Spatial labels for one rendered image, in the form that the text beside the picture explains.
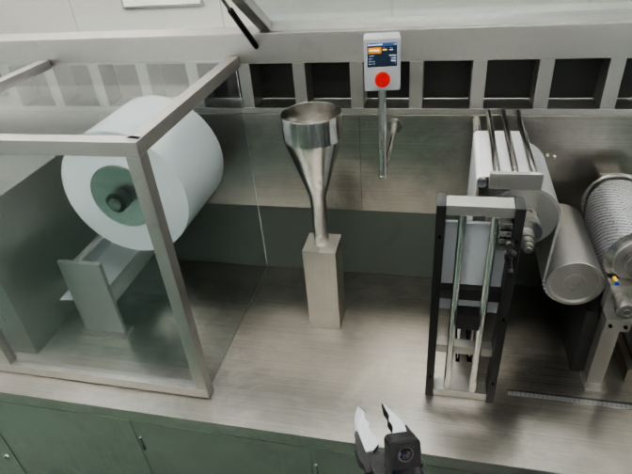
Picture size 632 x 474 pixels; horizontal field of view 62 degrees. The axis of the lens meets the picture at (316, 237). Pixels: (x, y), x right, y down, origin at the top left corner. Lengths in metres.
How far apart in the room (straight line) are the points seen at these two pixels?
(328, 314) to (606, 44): 0.95
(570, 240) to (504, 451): 0.50
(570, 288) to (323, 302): 0.62
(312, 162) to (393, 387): 0.60
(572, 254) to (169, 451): 1.15
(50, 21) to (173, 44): 3.23
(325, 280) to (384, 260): 0.32
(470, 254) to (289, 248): 0.76
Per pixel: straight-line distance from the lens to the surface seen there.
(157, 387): 1.45
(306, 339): 1.50
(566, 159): 1.51
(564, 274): 1.29
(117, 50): 1.63
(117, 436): 1.65
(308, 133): 1.16
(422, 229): 1.59
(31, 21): 4.84
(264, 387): 1.40
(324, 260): 1.36
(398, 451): 0.77
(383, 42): 1.05
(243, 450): 1.47
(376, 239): 1.63
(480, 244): 1.10
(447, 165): 1.48
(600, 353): 1.40
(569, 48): 1.41
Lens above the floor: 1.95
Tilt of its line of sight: 34 degrees down
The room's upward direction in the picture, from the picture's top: 5 degrees counter-clockwise
